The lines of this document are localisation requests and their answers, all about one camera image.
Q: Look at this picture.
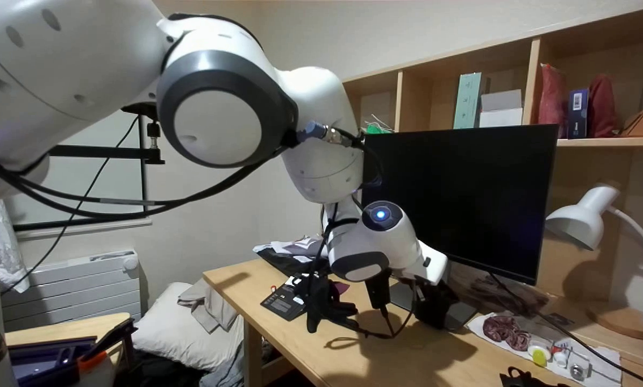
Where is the wooden desk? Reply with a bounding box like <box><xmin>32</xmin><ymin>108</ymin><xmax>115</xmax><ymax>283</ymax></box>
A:
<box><xmin>201</xmin><ymin>257</ymin><xmax>643</xmax><ymax>387</ymax></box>

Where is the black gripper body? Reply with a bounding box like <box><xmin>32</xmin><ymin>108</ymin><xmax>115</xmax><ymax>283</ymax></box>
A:
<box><xmin>413</xmin><ymin>282</ymin><xmax>458</xmax><ymax>330</ymax></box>

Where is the white radiator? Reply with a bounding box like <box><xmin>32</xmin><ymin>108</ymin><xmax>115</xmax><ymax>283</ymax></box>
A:
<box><xmin>2</xmin><ymin>249</ymin><xmax>141</xmax><ymax>332</ymax></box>

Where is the black camera boom stand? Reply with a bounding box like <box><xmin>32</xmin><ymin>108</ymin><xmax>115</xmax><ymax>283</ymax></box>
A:
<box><xmin>45</xmin><ymin>101</ymin><xmax>164</xmax><ymax>163</ymax></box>

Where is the black glove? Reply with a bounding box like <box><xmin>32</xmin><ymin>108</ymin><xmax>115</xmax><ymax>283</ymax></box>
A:
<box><xmin>501</xmin><ymin>365</ymin><xmax>552</xmax><ymax>387</ymax></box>
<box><xmin>293</xmin><ymin>276</ymin><xmax>359</xmax><ymax>333</ymax></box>

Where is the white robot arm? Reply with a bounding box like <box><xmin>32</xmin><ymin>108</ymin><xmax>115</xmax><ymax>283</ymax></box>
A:
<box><xmin>0</xmin><ymin>0</ymin><xmax>446</xmax><ymax>328</ymax></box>

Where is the black card on desk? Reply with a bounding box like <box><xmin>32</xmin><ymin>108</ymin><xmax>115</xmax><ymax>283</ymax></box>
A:
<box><xmin>262</xmin><ymin>286</ymin><xmax>305</xmax><ymax>321</ymax></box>

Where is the folded patterned cloth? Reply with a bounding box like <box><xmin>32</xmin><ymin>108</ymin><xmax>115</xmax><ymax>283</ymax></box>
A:
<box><xmin>254</xmin><ymin>236</ymin><xmax>326</xmax><ymax>276</ymax></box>

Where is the purple tool tray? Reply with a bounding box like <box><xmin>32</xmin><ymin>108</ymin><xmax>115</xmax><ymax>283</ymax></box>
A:
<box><xmin>7</xmin><ymin>318</ymin><xmax>138</xmax><ymax>387</ymax></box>

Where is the black computer monitor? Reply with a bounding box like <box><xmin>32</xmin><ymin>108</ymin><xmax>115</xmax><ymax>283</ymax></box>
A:
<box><xmin>360</xmin><ymin>124</ymin><xmax>556</xmax><ymax>283</ymax></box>

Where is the white desk lamp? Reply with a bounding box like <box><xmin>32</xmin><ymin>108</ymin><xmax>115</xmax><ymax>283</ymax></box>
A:
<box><xmin>543</xmin><ymin>182</ymin><xmax>643</xmax><ymax>342</ymax></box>

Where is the white pillow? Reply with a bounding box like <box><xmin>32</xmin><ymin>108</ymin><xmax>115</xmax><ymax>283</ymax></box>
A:
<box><xmin>132</xmin><ymin>279</ymin><xmax>243</xmax><ymax>371</ymax></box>

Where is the wooden bookshelf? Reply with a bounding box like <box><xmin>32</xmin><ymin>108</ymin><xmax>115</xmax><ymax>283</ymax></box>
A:
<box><xmin>323</xmin><ymin>4</ymin><xmax>643</xmax><ymax>340</ymax></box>

